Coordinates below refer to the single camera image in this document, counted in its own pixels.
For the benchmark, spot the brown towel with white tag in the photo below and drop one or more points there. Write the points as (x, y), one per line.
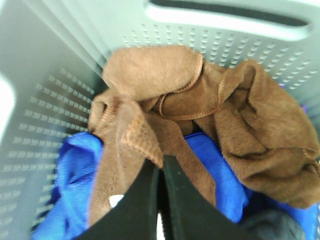
(130, 136)

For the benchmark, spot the blue towel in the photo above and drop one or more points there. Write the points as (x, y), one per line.
(76, 167)

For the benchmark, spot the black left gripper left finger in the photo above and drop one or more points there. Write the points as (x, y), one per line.
(135, 215)

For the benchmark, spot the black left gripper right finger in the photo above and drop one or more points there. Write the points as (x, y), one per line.
(189, 215)

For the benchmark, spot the grey towel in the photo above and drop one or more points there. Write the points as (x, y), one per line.
(273, 225)

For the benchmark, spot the grey basket with yellow rim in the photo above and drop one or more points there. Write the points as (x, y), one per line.
(52, 53)

